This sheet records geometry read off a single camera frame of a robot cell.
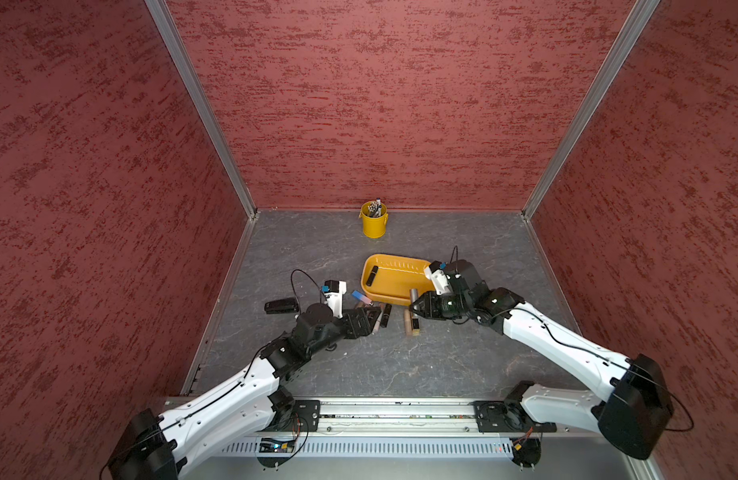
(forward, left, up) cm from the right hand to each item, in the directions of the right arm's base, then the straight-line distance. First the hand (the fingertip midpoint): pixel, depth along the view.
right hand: (413, 314), depth 78 cm
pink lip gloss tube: (+3, +10, -10) cm, 14 cm away
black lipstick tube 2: (+20, +11, -13) cm, 27 cm away
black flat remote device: (+9, +40, -10) cm, 42 cm away
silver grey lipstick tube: (+5, 0, +2) cm, 5 cm away
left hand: (-1, +12, +1) cm, 12 cm away
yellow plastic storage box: (+20, +3, -13) cm, 24 cm away
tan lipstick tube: (+3, 0, -13) cm, 13 cm away
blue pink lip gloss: (+12, +15, -12) cm, 22 cm away
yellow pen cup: (+40, +11, -9) cm, 42 cm away
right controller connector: (-29, -25, -14) cm, 41 cm away
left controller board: (-27, +38, -15) cm, 49 cm away
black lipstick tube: (+6, +7, -13) cm, 16 cm away
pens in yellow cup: (+38, +10, +3) cm, 39 cm away
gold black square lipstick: (+1, -2, -12) cm, 12 cm away
